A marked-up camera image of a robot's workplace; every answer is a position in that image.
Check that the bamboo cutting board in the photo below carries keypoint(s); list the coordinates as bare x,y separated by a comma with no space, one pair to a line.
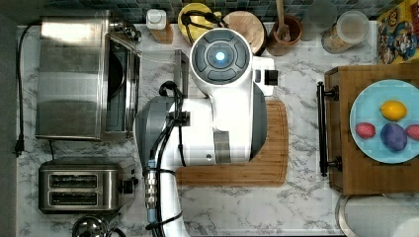
267,169

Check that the steel pot bottom right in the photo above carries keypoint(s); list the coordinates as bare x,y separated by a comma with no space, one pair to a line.
376,216

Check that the chrome kettle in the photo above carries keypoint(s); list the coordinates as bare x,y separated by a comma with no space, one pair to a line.
95,226

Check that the frosted plastic cup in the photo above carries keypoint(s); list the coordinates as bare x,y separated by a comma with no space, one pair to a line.
320,16

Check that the yellow bowl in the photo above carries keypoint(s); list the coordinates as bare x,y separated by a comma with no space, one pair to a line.
195,19

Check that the red toy strawberry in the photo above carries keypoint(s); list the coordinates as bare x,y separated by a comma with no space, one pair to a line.
365,130
412,131

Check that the yellow toy lemon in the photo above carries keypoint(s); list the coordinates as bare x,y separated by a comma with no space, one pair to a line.
393,110

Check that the wooden tray box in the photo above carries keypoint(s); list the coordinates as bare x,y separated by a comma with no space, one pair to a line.
350,171

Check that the small white cap bottle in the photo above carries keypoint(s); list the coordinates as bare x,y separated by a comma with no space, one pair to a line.
156,21

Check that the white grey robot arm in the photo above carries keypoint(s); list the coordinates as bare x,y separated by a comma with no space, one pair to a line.
227,125

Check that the brown wooden utensil cup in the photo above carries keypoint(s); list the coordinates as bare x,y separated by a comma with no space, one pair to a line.
278,47

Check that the wooden spoon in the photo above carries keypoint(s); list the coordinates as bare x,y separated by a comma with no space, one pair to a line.
283,30

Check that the black canister wooden lid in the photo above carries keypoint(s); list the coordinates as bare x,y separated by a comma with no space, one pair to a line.
249,26

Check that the stainless steel two-slot toaster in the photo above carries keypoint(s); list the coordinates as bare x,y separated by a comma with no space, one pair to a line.
86,184

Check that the clear jar with lid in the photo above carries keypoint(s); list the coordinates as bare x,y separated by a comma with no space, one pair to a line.
351,28

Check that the purple toy fruit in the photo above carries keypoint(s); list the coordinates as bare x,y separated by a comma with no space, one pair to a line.
393,136

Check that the stainless steel toaster oven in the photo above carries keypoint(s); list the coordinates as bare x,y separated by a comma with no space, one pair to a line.
88,78

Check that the yellow cereal box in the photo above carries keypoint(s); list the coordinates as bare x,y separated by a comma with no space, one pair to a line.
398,34

